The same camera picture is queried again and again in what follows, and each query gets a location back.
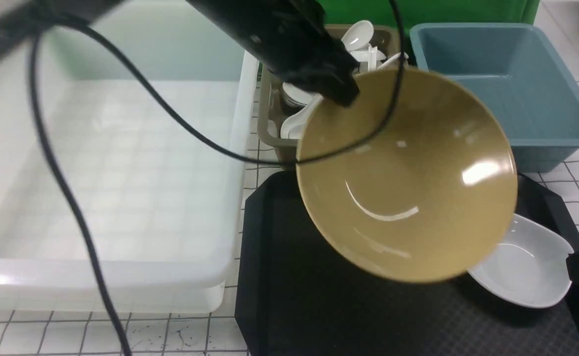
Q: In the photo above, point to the small white dish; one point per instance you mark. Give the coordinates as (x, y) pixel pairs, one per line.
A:
(528, 267)

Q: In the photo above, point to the white soup spoon top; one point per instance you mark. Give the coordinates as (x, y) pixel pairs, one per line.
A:
(358, 36)

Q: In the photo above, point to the blue plastic bin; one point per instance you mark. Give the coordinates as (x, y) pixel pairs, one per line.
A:
(515, 71)

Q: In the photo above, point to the black serving tray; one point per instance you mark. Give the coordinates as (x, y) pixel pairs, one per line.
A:
(298, 297)

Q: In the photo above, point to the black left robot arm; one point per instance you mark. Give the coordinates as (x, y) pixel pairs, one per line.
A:
(287, 36)

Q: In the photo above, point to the large translucent white plastic bin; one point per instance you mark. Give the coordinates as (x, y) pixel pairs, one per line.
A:
(161, 207)

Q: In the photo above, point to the white soup spoon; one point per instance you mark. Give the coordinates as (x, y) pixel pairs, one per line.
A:
(358, 36)
(293, 127)

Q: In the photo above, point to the tan noodle bowl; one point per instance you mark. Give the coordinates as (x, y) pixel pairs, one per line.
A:
(428, 198)

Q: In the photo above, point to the olive brown spoon bin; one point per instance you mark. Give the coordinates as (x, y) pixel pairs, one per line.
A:
(273, 110)

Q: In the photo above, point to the green backdrop cloth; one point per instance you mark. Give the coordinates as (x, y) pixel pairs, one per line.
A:
(414, 12)

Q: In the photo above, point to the white soup spoon left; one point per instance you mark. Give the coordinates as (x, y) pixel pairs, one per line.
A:
(293, 127)

